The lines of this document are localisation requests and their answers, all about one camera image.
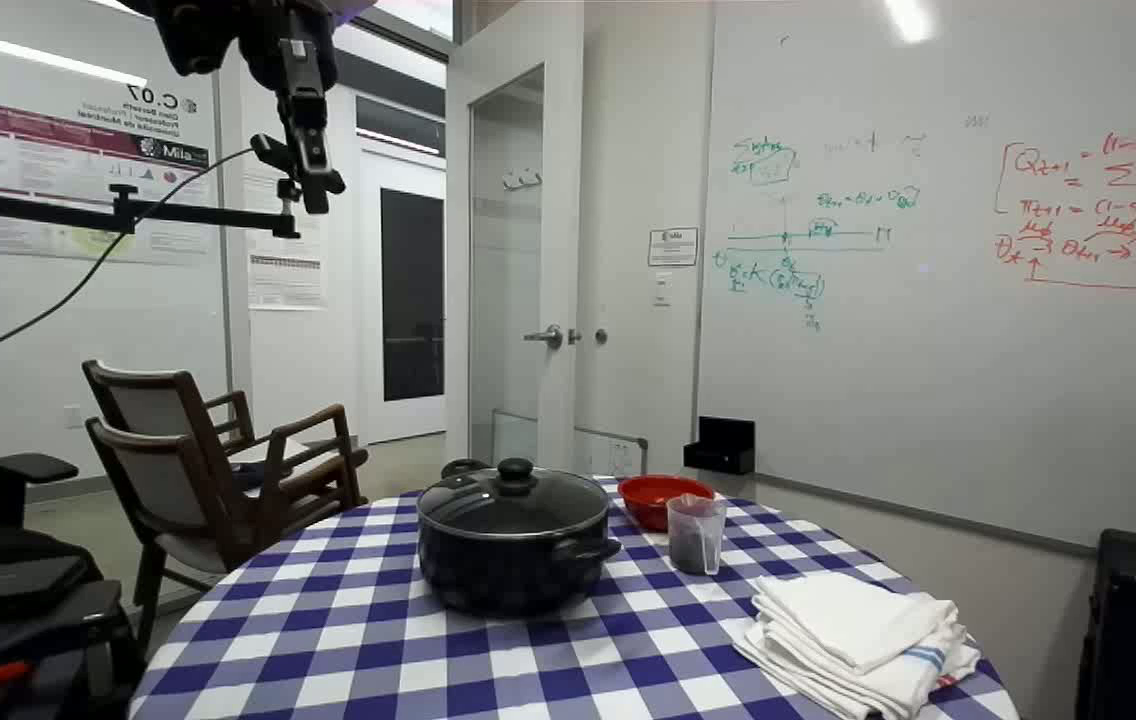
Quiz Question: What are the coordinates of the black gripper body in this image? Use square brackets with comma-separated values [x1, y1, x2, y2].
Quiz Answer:
[240, 0, 342, 102]

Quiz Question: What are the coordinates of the glass lid with black knob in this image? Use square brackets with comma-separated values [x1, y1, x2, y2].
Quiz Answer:
[422, 455, 617, 544]

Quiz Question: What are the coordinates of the black cooking pot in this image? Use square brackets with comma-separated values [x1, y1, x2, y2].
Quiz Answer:
[415, 514, 623, 621]

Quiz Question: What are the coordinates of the white paper sheet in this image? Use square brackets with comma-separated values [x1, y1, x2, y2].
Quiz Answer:
[245, 251, 328, 314]

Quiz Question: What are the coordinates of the dark glass door panel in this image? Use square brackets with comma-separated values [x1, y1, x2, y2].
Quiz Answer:
[379, 185, 449, 406]

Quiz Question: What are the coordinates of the wooden chair with grey cushion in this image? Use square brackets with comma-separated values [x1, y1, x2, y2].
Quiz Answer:
[79, 358, 259, 463]
[83, 402, 374, 618]

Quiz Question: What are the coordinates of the white door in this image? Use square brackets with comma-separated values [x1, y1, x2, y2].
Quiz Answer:
[446, 0, 721, 481]

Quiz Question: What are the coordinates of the small white door sign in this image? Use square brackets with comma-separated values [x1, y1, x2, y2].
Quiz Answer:
[645, 223, 706, 271]

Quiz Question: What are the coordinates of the red bowl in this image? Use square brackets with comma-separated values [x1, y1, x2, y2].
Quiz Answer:
[617, 473, 721, 535]

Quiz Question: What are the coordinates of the small black box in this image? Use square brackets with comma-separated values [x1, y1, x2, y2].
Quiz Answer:
[679, 414, 760, 481]

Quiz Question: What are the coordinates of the blue white checkered tablecloth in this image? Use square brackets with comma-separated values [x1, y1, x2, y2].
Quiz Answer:
[125, 477, 1025, 720]

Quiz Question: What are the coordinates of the folded white towel stack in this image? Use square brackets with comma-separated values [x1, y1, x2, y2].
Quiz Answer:
[727, 567, 986, 720]

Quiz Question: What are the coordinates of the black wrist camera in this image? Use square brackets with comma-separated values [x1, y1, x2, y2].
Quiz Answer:
[125, 0, 250, 80]

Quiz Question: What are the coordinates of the wall poster with red banner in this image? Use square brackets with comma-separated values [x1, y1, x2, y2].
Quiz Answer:
[0, 86, 222, 263]

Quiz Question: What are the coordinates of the black camera boom with clamp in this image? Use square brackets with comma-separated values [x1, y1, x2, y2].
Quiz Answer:
[0, 129, 349, 247]

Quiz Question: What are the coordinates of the thin black hanging cable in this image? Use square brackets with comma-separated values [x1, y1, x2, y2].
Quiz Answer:
[0, 141, 259, 381]

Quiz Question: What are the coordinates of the silver door handle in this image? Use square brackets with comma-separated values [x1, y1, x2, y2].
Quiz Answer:
[519, 319, 568, 358]

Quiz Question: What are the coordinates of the large wall whiteboard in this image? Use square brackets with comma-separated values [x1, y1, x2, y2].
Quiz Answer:
[696, 0, 1136, 553]

